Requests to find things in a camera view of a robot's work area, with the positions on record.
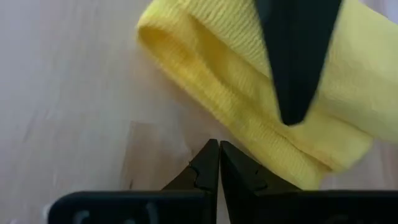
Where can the yellow microfiber towel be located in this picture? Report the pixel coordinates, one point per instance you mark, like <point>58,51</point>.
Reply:
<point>236,87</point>

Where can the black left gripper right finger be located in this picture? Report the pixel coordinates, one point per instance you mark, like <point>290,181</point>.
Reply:
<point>239,174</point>

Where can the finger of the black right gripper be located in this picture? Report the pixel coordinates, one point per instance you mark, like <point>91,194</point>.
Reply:
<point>295,62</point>

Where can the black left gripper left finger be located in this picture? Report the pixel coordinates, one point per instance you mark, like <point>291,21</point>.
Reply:
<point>205,168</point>

